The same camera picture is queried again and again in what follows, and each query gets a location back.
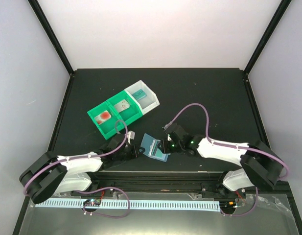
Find green bin left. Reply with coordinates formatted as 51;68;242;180
87;101;124;140

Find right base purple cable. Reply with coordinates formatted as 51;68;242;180
220;187;259;218

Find white card red marks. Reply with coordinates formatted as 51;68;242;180
114;99;130;113

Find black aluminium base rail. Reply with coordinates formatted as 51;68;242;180
70;171;247;196

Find frame post black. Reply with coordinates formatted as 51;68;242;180
28;0;74;75
244;0;292;75

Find right controller board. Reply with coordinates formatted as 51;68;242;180
219;201;239;209

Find card with red circles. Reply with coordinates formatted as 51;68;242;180
94;111;112;125

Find controller board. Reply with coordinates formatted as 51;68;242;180
83;199;101;207
219;201;239;209

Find left controller board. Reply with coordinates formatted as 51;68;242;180
83;199;101;207

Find left frame post black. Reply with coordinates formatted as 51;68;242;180
28;0;74;75

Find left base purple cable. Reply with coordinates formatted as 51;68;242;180
79;187;131;218

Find white slotted cable duct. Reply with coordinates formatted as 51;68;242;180
35;198;221;212

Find right frame post black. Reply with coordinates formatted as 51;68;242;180
244;0;292;75

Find green bin middle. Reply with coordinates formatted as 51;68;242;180
107;90;142;125

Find white translucent bin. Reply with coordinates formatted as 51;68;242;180
124;80;160;115

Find green bin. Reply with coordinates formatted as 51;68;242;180
87;101;124;140
107;90;142;125

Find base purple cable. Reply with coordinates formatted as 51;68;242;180
220;187;259;218
79;187;131;218

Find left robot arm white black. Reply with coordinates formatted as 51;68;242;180
19;132;145;204

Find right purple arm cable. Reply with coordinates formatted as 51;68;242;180
165;103;289;182

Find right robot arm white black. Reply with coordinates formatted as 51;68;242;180
156;123;284;198

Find teal card in white bin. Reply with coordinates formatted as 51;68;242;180
132;89;147;101

